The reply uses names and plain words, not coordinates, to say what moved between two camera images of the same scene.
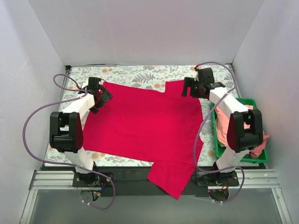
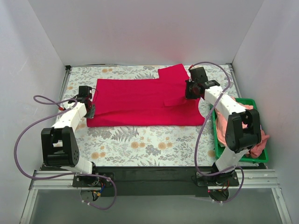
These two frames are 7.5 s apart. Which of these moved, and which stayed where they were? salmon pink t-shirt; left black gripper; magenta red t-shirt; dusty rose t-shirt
Moved: magenta red t-shirt; left black gripper
Stayed: salmon pink t-shirt; dusty rose t-shirt
